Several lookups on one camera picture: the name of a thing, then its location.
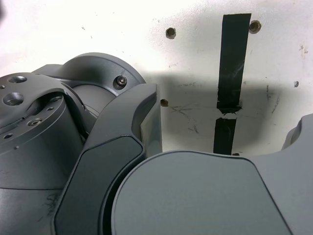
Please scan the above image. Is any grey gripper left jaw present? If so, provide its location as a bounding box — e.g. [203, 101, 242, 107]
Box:
[54, 83, 164, 235]

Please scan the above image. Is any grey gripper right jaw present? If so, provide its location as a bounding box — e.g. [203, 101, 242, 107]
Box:
[104, 114, 313, 235]

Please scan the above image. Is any black tape strip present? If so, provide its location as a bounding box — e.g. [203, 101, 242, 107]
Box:
[212, 13, 252, 156]

